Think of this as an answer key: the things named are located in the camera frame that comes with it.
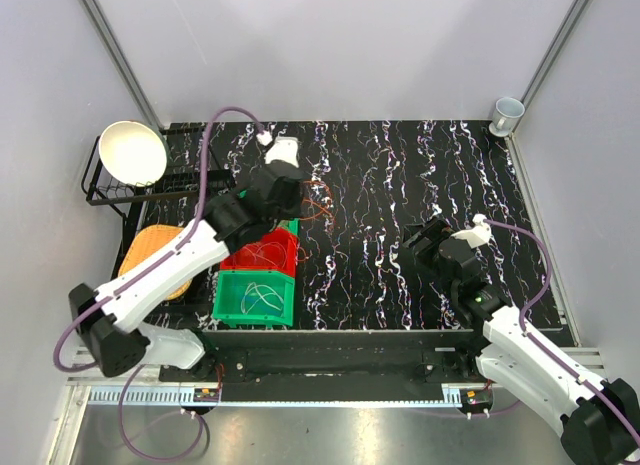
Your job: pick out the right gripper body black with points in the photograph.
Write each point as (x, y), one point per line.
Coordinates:
(435, 231)

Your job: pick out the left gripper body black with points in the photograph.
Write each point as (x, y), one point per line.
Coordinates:
(291, 211)

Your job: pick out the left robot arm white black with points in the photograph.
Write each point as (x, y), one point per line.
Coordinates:
(110, 319)

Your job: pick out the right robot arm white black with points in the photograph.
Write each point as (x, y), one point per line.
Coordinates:
(597, 420)

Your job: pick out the far green plastic bin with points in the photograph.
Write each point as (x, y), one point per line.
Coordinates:
(290, 225)

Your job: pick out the green plastic bin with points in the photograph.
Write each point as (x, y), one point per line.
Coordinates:
(255, 298)
(290, 225)

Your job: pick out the red plastic bin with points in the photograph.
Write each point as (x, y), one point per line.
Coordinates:
(276, 251)

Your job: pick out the near green plastic bin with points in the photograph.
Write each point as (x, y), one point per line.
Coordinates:
(255, 298)

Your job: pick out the orange woven basket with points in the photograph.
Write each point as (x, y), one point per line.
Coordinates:
(147, 242)

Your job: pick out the white mug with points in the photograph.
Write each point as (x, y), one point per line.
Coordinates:
(506, 115)

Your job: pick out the white bowl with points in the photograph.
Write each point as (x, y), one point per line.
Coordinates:
(133, 153)

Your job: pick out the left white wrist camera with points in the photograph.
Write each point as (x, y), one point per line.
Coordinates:
(281, 148)

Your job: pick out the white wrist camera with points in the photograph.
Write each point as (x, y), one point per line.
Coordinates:
(479, 235)
(281, 148)

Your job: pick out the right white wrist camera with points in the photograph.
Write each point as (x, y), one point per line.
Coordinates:
(479, 235)

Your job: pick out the black wire dish rack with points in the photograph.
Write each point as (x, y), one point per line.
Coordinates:
(127, 201)

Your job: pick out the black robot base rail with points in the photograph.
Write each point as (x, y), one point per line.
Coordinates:
(335, 366)

